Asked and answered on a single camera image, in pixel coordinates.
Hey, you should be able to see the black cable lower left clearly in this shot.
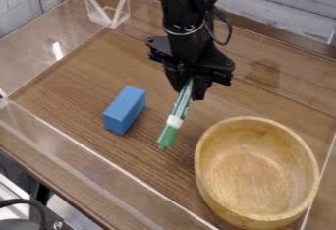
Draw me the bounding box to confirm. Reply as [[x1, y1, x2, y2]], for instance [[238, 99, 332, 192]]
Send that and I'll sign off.
[[0, 198, 49, 230]]

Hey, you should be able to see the clear acrylic wall panel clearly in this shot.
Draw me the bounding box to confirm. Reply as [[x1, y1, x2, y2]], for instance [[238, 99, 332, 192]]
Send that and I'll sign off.
[[0, 90, 217, 230]]

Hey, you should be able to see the brown wooden bowl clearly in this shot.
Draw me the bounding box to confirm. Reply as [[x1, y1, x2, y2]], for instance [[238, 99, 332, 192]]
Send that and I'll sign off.
[[194, 116, 320, 230]]

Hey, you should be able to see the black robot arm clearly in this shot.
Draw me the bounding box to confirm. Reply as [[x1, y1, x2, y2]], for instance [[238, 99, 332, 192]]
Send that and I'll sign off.
[[146, 0, 234, 100]]

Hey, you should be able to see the green expo marker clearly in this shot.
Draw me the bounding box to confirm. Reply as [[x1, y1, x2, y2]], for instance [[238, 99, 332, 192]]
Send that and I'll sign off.
[[157, 79, 193, 150]]

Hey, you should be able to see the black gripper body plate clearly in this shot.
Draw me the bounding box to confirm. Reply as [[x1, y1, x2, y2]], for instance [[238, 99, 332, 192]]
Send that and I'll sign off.
[[145, 36, 234, 86]]

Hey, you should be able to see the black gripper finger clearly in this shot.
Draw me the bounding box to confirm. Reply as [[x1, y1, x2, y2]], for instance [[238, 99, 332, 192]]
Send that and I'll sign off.
[[164, 63, 192, 92], [192, 75, 212, 100]]

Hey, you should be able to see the blue foam block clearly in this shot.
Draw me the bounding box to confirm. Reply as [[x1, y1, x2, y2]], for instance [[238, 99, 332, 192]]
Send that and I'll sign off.
[[102, 86, 145, 135]]

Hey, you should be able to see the clear acrylic triangular bracket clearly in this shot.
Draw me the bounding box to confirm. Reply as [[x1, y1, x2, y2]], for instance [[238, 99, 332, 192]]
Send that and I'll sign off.
[[84, 0, 129, 29]]

